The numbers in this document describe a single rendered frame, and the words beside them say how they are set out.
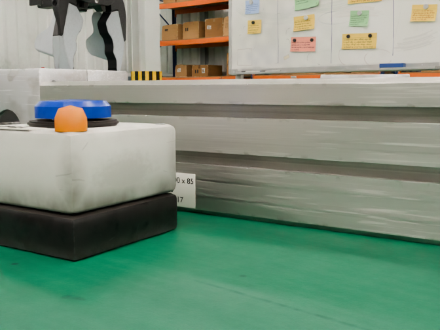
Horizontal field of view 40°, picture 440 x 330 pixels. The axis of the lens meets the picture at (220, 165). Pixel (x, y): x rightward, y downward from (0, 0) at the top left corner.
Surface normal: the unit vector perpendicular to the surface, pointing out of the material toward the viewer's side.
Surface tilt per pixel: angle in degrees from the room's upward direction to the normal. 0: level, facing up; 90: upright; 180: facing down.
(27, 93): 90
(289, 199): 90
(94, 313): 0
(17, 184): 90
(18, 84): 90
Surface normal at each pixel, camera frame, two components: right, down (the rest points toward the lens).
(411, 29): -0.64, 0.10
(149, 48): 0.77, 0.07
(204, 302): 0.00, -0.99
